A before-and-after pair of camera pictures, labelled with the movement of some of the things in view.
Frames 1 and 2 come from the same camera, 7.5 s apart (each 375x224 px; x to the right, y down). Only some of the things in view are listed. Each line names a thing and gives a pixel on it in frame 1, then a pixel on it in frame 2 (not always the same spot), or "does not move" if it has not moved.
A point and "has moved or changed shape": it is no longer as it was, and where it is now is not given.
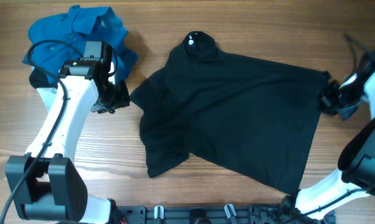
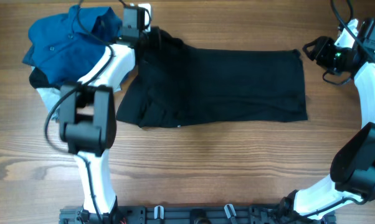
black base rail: (268, 213) does not move
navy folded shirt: (38, 78) does not move
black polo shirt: (259, 117) has moved or changed shape
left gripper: (123, 101) to (156, 44)
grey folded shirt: (48, 94) does not move
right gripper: (329, 104) to (324, 44)
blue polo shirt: (80, 24) does not move
